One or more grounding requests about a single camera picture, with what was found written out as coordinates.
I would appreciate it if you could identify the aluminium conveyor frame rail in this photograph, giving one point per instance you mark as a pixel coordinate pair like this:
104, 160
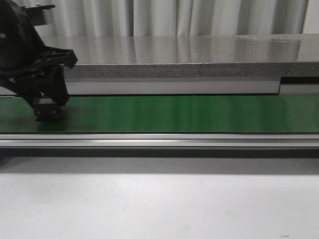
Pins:
159, 140

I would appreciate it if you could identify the grey stone counter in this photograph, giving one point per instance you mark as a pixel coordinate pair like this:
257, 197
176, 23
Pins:
284, 64

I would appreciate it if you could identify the white pleated curtain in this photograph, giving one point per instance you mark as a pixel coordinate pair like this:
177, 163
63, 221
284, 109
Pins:
180, 17

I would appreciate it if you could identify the green conveyor belt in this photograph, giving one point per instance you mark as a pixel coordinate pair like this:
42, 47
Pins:
261, 114

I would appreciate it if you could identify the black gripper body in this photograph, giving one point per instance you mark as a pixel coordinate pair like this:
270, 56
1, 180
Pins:
28, 67

